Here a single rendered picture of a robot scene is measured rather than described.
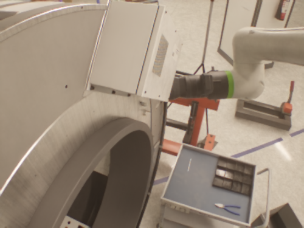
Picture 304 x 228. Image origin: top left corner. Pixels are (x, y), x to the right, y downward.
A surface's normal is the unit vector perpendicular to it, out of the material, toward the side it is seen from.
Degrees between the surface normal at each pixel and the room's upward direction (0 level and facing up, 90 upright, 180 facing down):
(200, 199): 0
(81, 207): 19
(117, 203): 36
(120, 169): 65
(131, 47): 48
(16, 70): 90
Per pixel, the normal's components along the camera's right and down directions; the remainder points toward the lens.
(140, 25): -0.26, 0.01
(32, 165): 0.93, 0.26
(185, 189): 0.00, -0.71
